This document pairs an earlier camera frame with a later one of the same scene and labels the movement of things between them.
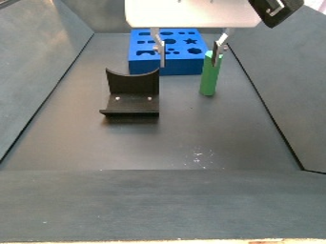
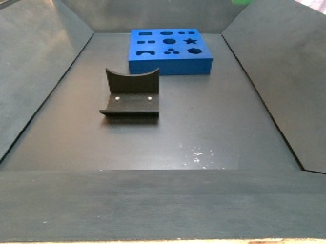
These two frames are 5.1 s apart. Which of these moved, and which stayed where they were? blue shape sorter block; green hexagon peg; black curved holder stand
Moved: green hexagon peg
Stayed: blue shape sorter block; black curved holder stand
